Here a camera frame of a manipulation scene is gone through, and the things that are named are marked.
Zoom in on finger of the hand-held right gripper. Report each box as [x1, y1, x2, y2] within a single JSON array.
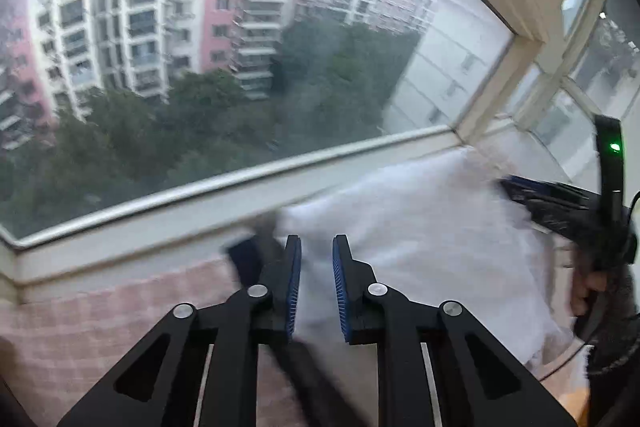
[[500, 174, 593, 238]]

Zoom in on person's right hand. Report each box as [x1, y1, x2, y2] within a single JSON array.
[[569, 251, 609, 318]]

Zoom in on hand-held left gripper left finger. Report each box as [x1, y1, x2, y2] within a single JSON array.
[[56, 234, 303, 427]]

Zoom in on apartment buildings outside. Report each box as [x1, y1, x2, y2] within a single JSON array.
[[0, 0, 516, 238]]

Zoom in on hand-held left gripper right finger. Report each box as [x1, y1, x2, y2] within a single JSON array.
[[332, 234, 576, 427]]

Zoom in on person's right forearm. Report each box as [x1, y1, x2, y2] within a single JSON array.
[[575, 262, 640, 427]]

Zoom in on white shirt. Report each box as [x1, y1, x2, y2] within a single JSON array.
[[277, 147, 593, 388]]

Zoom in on grey pants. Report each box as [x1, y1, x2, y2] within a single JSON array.
[[252, 214, 373, 427]]

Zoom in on pink plaid cloth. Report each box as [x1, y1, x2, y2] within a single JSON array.
[[0, 257, 386, 427]]

